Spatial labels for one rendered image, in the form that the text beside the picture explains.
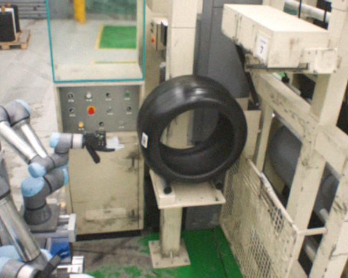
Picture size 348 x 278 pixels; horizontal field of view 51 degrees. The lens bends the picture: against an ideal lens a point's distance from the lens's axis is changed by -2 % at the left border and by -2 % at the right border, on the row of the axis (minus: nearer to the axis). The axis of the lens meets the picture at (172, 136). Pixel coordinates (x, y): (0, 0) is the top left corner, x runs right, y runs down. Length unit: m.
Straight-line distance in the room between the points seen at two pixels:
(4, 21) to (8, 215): 6.84
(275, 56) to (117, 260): 1.91
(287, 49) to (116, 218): 1.85
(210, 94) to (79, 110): 0.98
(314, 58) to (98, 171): 1.65
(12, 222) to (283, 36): 1.20
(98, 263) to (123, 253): 0.20
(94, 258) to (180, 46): 1.65
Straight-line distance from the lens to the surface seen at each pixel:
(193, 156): 2.20
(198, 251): 2.93
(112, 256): 2.88
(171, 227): 2.64
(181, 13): 2.00
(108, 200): 2.75
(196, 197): 2.10
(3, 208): 1.43
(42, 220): 2.09
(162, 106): 1.76
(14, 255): 1.64
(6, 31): 8.14
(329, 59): 1.52
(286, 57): 1.54
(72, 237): 2.14
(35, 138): 2.11
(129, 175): 2.63
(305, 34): 1.55
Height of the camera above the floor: 2.06
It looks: 28 degrees down
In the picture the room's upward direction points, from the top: 3 degrees clockwise
